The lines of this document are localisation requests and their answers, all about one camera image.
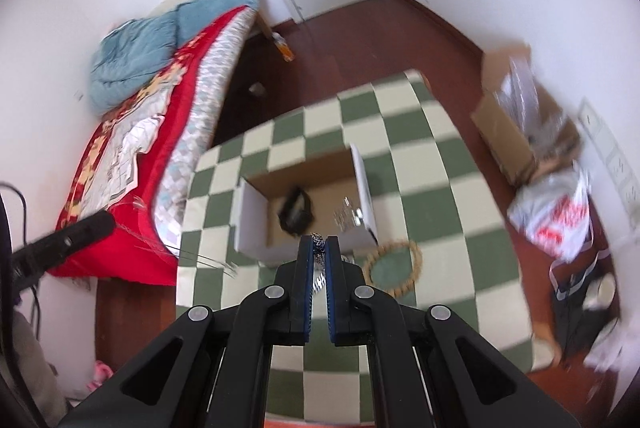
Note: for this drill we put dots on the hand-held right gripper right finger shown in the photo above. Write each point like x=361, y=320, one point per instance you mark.
x=330, y=308

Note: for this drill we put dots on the white red plastic bag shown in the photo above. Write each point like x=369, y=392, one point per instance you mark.
x=555, y=213

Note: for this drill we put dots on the orange bottle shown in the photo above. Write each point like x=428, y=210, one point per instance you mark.
x=284, y=47

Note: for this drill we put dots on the patterned mattress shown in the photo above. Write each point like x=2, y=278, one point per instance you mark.
x=200, y=123

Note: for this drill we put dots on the bed with red cover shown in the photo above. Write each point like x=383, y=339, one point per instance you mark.
x=115, y=168

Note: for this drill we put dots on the wall outlet panel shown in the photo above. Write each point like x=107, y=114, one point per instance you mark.
x=607, y=153

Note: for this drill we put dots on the silver jewelry piece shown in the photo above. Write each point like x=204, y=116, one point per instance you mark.
x=346, y=215

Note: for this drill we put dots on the green checkered tablecloth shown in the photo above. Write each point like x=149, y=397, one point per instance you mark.
x=430, y=188

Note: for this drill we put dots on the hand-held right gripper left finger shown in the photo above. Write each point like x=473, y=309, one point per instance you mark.
x=307, y=298

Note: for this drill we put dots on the clear plastic wrap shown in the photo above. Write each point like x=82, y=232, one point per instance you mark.
x=525, y=103

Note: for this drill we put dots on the large brown cardboard box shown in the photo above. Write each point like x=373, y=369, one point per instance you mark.
x=510, y=128

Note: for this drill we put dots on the blue quilt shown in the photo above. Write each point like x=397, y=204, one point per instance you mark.
x=145, y=48

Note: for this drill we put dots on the pink slipper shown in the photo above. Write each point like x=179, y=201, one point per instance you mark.
x=100, y=372

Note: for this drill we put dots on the black bag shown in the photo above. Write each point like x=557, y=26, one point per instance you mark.
x=580, y=313

